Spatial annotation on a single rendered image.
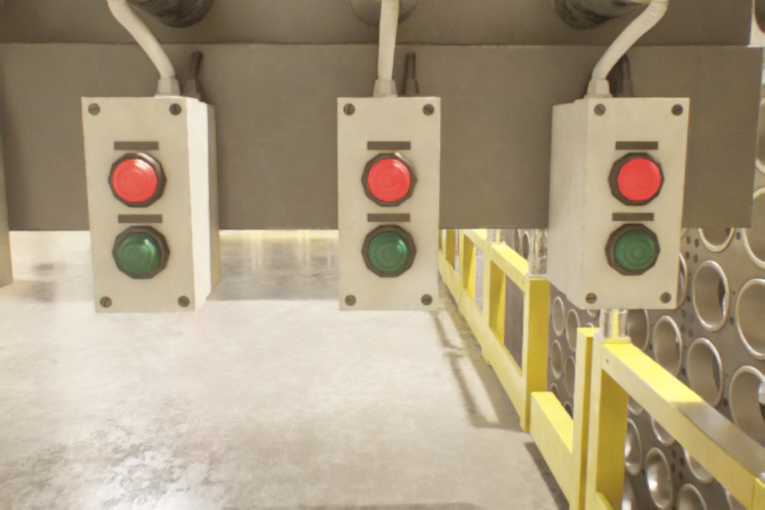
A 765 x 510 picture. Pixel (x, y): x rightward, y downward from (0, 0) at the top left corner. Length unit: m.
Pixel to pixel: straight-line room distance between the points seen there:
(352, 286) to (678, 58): 0.33
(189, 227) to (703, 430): 0.66
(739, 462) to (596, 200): 0.43
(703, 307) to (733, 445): 1.82
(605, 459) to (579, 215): 0.81
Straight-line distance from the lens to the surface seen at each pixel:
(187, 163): 0.46
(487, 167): 0.55
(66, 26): 0.62
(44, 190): 0.60
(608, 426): 1.22
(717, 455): 0.87
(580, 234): 0.48
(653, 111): 0.49
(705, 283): 2.68
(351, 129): 0.44
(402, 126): 0.44
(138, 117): 0.47
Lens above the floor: 0.74
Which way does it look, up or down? 8 degrees down
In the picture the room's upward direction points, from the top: straight up
